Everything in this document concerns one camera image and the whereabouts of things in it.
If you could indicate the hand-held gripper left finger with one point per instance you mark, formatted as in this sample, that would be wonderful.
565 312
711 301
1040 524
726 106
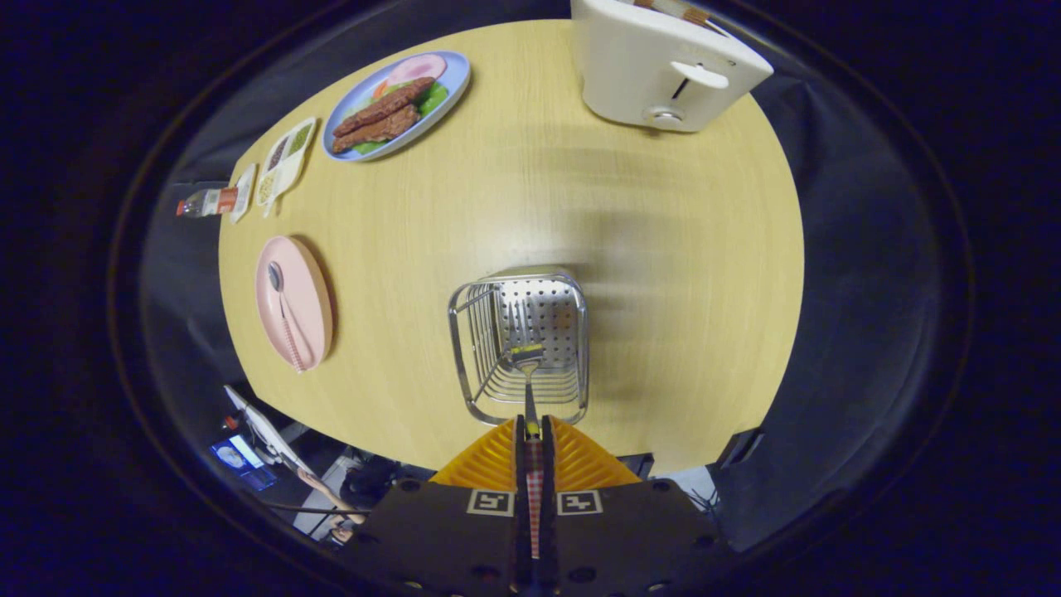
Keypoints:
521 464

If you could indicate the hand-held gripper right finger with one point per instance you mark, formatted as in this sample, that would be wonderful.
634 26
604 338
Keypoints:
549 464

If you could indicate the pink plate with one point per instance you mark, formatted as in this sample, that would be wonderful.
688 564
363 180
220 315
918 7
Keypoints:
308 307

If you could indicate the blue screen device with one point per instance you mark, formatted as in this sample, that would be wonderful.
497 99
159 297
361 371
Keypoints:
240 460

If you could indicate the brown meat strip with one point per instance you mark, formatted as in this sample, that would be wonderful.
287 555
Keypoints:
385 106
377 133

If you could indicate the green lettuce leaf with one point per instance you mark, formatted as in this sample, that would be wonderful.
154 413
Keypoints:
433 98

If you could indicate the white compartment seasoning tray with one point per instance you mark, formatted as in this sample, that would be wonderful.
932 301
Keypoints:
283 162

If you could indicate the small white dish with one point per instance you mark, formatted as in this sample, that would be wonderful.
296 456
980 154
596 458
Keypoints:
244 192

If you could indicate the blue plate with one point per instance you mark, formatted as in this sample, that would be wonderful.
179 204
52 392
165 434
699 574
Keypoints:
448 70

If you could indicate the orange carrot slice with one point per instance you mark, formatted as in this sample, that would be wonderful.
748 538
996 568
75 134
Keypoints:
380 89

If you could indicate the white toaster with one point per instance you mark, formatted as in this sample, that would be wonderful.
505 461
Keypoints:
630 66

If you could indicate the red capped bottle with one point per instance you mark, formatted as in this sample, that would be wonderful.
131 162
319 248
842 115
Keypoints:
211 201

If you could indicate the pink ham slice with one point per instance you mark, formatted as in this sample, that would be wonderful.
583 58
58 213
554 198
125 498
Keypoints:
419 66

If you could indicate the toasted bread slice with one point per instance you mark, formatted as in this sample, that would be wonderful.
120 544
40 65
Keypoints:
684 12

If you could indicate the black bracket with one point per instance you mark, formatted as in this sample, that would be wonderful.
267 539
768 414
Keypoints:
739 449

